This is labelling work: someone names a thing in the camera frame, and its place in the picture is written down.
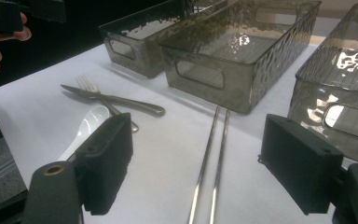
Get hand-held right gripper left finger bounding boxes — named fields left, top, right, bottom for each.
left=74, top=112, right=134, bottom=217

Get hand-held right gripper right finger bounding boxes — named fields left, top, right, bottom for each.
left=257, top=113, right=344, bottom=216

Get white spoon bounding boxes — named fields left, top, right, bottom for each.
left=57, top=105, right=110, bottom=162

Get metal knife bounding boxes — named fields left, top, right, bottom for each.
left=60, top=84, right=166, bottom=118

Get metal chopstick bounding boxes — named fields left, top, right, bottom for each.
left=186, top=105, right=221, bottom=224
left=209, top=108, right=231, bottom=224

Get metal fork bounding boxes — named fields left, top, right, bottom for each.
left=75, top=75, right=140, bottom=133

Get smoky clear plastic bin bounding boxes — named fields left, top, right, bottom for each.
left=98, top=0, right=200, bottom=78
left=158, top=0, right=323, bottom=115
left=287, top=2, right=358, bottom=166

